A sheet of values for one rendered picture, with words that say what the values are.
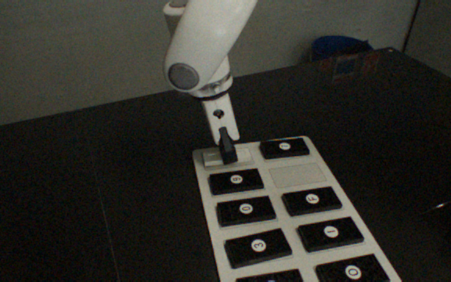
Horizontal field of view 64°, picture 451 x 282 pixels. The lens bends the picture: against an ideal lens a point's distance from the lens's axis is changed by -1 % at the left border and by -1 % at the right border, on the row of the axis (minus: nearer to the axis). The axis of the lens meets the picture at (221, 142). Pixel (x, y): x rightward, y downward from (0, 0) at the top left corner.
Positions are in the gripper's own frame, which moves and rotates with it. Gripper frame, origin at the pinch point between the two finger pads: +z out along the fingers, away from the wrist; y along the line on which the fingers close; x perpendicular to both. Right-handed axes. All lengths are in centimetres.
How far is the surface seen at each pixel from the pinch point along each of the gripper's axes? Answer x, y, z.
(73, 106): 78, 140, 53
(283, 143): -12.4, 1.5, 4.1
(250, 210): -0.9, -15.9, 1.7
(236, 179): 0.1, -7.8, 1.4
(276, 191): -6.7, -11.1, 4.1
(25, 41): 83, 136, 8
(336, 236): -13.2, -24.0, 4.3
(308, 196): -12.1, -14.5, 4.0
